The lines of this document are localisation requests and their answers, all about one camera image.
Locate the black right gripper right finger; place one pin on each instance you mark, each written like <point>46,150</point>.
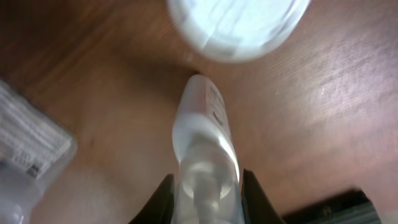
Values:
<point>257,208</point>

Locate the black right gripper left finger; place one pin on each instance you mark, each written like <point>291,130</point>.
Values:
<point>160,206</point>

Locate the clear spray bottle white label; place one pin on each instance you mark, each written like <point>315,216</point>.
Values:
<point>208,186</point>

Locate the dark flat object at corner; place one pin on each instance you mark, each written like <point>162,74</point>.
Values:
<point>349,207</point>

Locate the clear packet with white label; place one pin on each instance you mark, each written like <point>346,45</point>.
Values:
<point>34,152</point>

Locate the round white lidded tub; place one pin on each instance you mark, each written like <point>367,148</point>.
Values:
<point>234,31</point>

